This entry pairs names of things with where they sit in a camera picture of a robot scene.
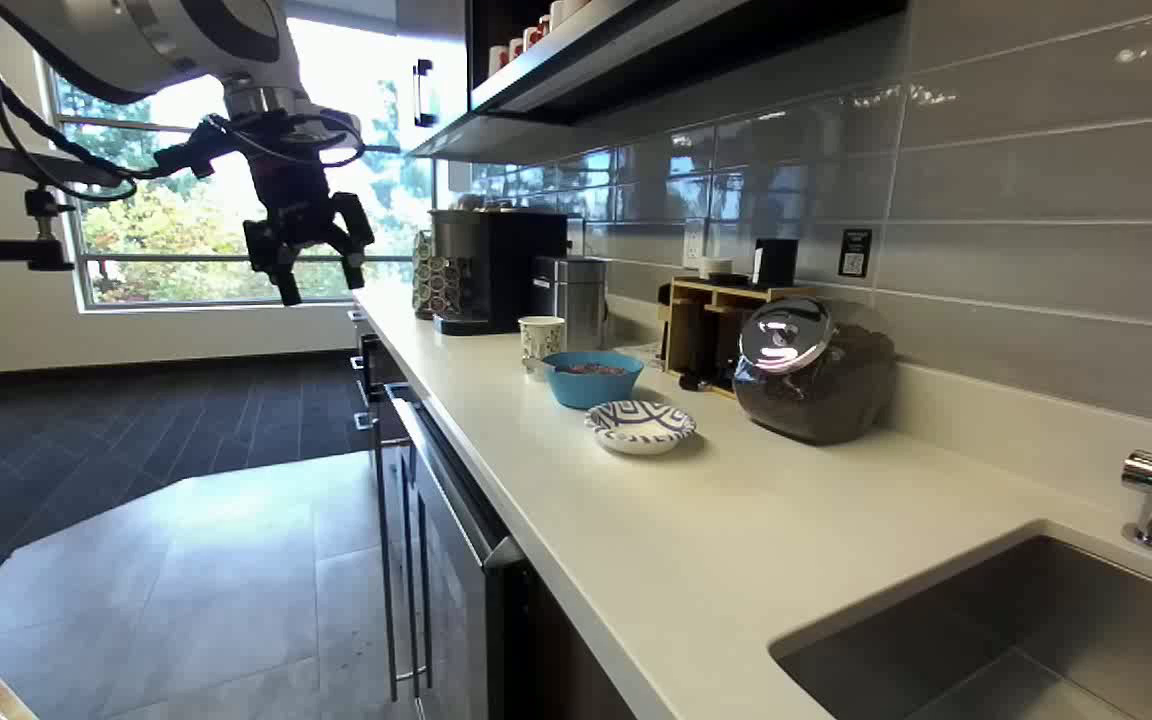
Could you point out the blue bowl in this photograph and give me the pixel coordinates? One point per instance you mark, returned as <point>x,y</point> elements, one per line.
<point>594,381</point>

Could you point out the stainless steel sink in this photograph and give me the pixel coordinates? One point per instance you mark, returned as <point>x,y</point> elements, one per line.
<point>1000,645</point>

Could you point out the dark coffee machine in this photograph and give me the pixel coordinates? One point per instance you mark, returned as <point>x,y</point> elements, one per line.
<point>490,267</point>

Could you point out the dark wall shelf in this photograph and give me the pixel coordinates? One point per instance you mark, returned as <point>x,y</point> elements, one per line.
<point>640,61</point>

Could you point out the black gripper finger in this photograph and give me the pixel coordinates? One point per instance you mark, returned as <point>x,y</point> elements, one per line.
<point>282,273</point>
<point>352,247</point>

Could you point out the small white cup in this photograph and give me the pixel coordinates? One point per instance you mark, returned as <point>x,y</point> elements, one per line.
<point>715,267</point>

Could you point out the white Franka Emika robot arm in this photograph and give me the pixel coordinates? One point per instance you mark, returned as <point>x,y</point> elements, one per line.
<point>137,42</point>

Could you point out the wall power outlet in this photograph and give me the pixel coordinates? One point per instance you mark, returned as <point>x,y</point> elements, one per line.
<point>854,249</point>

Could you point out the dark wooden base cabinets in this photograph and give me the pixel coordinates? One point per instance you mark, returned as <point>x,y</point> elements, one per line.
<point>560,664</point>

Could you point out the metal canister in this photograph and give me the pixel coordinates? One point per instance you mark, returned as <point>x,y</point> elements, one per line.
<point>581,305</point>

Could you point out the glass jar of coffee beans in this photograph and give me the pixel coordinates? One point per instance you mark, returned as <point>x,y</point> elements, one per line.
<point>818,381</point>

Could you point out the large window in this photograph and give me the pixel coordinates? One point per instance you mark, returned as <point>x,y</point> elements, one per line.
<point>176,226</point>

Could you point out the patterned plate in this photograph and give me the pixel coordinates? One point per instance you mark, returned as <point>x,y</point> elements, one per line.
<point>637,425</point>

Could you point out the wooden countertop organizer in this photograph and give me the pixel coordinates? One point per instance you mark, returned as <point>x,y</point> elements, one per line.
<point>703,325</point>

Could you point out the small black box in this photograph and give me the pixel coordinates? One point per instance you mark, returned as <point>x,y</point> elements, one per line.
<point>772,263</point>

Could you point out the patterned bag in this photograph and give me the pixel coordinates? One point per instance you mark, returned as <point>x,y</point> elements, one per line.
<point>421,279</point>

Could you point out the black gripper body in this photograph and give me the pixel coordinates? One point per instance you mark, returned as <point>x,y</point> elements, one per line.
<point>286,182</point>

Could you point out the black camera tripod mount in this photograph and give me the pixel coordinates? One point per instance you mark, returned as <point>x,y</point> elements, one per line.
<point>0,249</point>

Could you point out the white paper cup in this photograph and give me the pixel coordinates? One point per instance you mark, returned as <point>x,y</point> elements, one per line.
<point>543,340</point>

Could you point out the small ceramic cup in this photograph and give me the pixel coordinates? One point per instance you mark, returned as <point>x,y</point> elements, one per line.
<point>538,28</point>
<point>498,57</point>
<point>519,44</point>

